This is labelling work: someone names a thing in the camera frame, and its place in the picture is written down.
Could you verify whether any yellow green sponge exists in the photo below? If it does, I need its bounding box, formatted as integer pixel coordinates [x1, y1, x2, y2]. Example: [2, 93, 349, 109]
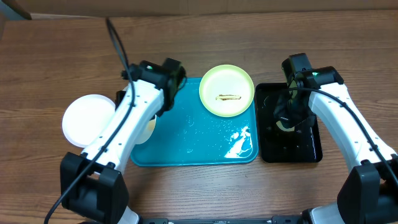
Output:
[274, 90, 299, 132]

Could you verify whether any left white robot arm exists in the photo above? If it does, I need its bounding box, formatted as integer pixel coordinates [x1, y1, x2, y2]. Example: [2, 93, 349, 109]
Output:
[60, 58, 186, 223]

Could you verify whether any white plate with stain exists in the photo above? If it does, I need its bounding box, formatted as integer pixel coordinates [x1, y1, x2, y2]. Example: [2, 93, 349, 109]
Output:
[62, 94, 116, 148]

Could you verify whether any teal plastic tray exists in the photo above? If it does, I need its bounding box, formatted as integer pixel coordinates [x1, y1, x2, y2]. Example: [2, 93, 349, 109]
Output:
[131, 78, 259, 167]

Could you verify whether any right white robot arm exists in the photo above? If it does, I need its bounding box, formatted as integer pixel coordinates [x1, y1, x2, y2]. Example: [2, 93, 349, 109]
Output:
[273, 67, 397, 223]

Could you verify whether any black plastic tray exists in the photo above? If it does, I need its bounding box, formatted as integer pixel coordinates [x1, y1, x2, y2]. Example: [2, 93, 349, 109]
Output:
[254, 83, 323, 163]

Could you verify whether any light green plate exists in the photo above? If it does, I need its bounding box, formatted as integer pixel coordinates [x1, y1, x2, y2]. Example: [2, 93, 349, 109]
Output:
[199, 65, 254, 118]

